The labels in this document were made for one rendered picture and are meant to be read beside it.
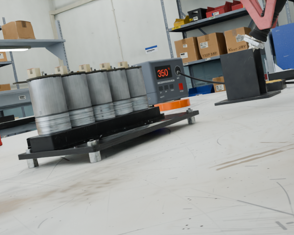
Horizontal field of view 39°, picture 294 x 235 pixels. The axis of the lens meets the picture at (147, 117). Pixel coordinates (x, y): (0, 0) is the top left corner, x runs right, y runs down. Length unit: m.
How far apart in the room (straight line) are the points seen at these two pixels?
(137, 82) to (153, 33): 5.34
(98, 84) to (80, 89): 0.03
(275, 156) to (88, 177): 0.09
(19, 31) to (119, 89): 3.12
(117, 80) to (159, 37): 5.31
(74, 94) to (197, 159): 0.14
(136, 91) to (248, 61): 0.21
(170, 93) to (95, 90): 0.54
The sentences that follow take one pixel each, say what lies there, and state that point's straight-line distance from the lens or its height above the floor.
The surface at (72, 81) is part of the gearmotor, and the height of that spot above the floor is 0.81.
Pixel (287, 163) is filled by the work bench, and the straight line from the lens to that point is 0.17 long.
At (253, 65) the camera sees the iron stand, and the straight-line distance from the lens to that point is 0.55.
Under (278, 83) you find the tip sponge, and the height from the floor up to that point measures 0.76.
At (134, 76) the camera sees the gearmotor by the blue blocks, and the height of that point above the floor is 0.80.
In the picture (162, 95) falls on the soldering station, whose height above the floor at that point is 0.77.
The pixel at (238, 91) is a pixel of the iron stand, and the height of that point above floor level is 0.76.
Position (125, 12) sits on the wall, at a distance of 5.99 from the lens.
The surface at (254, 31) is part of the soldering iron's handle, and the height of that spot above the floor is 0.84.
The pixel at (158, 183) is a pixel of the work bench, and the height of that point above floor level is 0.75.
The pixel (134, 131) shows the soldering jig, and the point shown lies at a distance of 0.30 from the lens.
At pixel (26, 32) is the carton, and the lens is 3.51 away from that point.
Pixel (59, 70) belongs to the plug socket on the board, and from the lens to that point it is 0.32.
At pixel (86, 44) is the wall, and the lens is 6.42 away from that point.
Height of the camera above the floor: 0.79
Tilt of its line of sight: 4 degrees down
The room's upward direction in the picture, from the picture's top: 11 degrees counter-clockwise
